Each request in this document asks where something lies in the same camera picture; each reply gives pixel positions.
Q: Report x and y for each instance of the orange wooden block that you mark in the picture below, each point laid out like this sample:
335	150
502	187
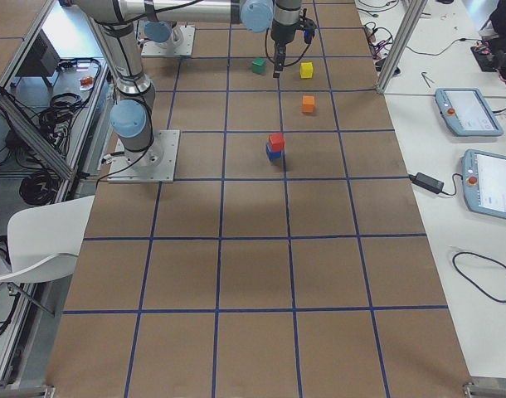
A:
308	104

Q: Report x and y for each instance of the black power adapter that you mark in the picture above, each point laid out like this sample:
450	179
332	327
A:
426	182

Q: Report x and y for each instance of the aluminium frame post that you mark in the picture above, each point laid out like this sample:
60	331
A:
404	32

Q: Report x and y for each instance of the yellow wooden block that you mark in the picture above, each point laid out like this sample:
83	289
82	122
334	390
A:
306	70

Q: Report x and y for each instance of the green wooden block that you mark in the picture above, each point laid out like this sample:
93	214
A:
258	66

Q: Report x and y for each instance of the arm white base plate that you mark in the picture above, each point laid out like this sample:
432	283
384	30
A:
151	50
157	165

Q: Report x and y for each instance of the black electronic device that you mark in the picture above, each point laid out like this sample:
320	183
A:
488	60

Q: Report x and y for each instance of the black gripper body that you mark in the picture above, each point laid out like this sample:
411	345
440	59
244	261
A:
282	36

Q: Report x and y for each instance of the blue wooden block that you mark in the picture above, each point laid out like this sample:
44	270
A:
271	154

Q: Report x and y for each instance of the brown grid paper mat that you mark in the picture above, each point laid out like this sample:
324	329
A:
309	276

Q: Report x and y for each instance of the orange snack packet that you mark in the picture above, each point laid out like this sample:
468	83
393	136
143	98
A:
86	81

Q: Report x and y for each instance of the far blue teach pendant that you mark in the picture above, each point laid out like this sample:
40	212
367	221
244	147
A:
466	113

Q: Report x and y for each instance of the white chair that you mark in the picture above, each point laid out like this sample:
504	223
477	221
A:
44	242

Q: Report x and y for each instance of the near blue teach pendant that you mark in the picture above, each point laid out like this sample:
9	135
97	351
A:
484	182

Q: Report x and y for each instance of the metal allen key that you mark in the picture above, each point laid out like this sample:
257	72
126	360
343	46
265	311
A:
426	78

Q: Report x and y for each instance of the red wooden block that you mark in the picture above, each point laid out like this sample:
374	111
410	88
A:
276	142

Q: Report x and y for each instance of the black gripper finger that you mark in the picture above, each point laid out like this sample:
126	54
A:
279	60

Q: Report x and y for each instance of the blue teach pendant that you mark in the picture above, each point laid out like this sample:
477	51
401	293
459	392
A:
484	182
466	113

